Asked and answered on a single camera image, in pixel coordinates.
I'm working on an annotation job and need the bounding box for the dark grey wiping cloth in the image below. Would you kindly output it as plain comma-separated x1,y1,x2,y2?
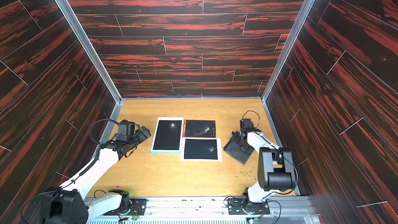
223,132,255,165

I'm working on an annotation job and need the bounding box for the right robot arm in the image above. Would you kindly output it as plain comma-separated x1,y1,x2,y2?
241,128,298,206

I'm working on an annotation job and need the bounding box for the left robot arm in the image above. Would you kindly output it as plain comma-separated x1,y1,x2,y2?
38,127,151,224

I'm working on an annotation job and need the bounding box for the red drawing tablet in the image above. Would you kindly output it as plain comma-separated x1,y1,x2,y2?
183,120,216,138

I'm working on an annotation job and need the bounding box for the white teal drawing tablet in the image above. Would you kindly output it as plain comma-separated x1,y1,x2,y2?
150,117,184,155

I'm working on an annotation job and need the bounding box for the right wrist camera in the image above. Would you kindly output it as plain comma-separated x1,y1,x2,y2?
240,119,255,132

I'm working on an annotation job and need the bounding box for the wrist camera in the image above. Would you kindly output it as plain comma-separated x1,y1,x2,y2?
240,119,255,132
116,120,135,142

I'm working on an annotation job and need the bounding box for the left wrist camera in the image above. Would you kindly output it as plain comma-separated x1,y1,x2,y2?
116,120,135,142

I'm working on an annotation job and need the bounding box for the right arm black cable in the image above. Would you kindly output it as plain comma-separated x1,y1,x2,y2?
241,110,261,128

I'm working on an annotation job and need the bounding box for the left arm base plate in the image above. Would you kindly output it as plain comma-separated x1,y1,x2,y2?
103,198,148,217

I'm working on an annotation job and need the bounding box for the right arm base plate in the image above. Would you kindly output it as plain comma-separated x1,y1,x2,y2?
223,197,270,215

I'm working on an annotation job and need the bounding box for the aluminium front rail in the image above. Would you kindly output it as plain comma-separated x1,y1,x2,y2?
86,197,321,224

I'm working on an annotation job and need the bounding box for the aluminium frame right post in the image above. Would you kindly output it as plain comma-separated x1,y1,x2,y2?
262,0,315,107

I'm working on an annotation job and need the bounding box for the aluminium frame post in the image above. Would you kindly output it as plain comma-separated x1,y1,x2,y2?
54,0,122,104
262,0,315,107

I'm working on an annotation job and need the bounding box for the aluminium frame left post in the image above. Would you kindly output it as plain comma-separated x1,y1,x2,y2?
54,0,122,104

